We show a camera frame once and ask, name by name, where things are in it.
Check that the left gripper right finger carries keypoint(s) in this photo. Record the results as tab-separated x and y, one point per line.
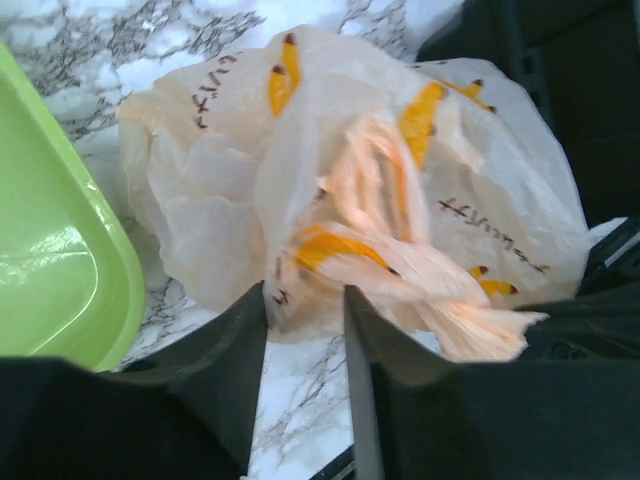
394	387

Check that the orange printed plastic bag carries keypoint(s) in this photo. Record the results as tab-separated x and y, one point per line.
319	161

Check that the black tool case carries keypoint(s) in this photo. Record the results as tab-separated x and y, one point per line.
579	62

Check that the green plastic tray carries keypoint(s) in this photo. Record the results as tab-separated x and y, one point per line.
71	282

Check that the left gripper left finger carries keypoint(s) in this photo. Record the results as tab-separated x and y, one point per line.
206	387

